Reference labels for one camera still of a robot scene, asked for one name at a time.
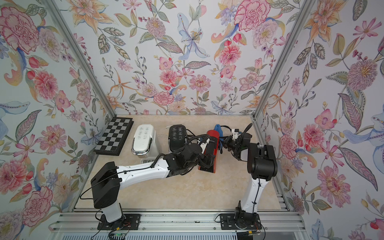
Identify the red coffee machine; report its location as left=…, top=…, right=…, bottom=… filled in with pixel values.
left=203, top=130, right=219, bottom=174

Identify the blue microfiber cloth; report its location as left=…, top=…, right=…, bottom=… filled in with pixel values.
left=214, top=124, right=224, bottom=151

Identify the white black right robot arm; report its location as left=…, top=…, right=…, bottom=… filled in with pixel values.
left=223, top=133, right=278, bottom=230

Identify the black coffee machine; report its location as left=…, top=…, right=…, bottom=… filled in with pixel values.
left=168, top=125, right=188, bottom=153

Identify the white coffee machine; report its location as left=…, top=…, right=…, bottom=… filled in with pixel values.
left=131, top=124, right=162, bottom=163

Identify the black white chessboard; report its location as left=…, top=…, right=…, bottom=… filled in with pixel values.
left=94, top=117, right=134, bottom=156

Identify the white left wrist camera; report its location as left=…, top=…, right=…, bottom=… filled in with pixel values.
left=199, top=142, right=208, bottom=154

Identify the black power cable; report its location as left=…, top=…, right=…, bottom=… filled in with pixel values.
left=220, top=125, right=241, bottom=142

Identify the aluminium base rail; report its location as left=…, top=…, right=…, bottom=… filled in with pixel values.
left=49, top=210, right=309, bottom=240

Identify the aluminium frame post right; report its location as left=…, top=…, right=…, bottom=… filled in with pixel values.
left=253, top=0, right=314, bottom=119

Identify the aluminium frame post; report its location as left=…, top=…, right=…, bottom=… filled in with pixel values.
left=42, top=0, right=117, bottom=117
left=253, top=0, right=314, bottom=119

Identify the aluminium frame post left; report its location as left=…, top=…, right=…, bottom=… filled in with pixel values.
left=42, top=0, right=117, bottom=117

